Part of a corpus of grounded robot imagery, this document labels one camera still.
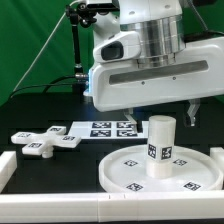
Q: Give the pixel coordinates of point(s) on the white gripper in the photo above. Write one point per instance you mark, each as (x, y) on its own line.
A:
(197, 73)

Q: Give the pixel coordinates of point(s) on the white round table top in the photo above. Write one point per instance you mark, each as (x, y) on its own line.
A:
(125, 170)

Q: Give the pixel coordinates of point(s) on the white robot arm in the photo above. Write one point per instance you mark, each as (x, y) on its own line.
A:
(144, 60)

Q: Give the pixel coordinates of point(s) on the white right fence block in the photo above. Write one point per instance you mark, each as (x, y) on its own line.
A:
(217, 154)

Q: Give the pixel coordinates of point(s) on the white fence block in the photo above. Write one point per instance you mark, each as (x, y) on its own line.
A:
(217, 154)
(8, 165)

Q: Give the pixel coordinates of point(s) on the white marker sheet with tags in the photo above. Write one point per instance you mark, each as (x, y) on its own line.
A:
(87, 130)

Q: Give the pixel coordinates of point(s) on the white front fence bar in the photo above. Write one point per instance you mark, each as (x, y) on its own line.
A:
(106, 207)

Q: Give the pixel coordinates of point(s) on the white cross-shaped table base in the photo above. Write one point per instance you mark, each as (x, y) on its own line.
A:
(42, 144)

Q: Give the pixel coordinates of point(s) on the white left fence block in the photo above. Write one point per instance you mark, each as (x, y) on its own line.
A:
(8, 165)

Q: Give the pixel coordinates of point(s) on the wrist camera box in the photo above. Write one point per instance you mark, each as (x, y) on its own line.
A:
(122, 46)

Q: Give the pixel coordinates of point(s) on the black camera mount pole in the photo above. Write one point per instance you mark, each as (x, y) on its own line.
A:
(83, 16)

